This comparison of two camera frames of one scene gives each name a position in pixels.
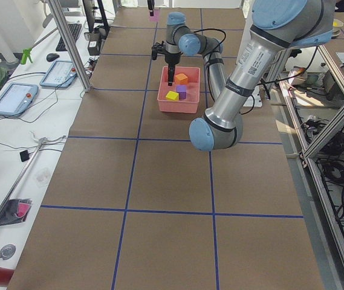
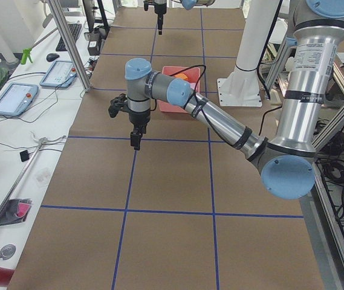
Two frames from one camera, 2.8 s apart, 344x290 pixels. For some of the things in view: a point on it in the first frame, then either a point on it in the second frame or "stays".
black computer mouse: (51, 57) stays
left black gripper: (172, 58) -> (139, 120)
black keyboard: (74, 29) stays
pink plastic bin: (190, 104) stays
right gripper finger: (151, 4) -> (160, 22)
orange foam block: (181, 79) stays
